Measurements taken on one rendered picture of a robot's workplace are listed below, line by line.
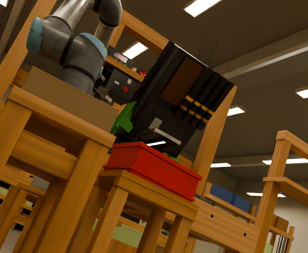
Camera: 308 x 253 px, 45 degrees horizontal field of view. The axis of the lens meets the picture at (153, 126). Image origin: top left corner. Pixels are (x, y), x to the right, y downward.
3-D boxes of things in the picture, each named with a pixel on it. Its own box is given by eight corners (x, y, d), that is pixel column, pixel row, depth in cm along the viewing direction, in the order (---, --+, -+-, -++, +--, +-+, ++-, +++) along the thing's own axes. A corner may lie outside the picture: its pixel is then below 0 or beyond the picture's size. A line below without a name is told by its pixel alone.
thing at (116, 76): (129, 102, 222) (138, 81, 227) (105, 88, 216) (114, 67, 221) (121, 106, 233) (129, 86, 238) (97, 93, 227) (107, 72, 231)
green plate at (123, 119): (124, 140, 189) (146, 110, 197) (112, 129, 186) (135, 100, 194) (115, 142, 199) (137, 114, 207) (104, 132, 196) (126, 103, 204)
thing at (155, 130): (179, 147, 183) (181, 141, 184) (152, 132, 177) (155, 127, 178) (143, 152, 217) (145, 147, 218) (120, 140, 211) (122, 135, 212)
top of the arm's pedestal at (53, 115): (111, 148, 109) (116, 136, 110) (6, 97, 99) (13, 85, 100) (83, 157, 137) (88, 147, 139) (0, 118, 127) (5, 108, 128)
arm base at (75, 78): (92, 103, 116) (104, 76, 119) (46, 82, 113) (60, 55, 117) (86, 114, 130) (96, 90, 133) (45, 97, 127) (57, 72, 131)
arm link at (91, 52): (98, 75, 120) (113, 41, 125) (59, 57, 118) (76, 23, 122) (94, 87, 132) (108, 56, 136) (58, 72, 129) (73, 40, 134)
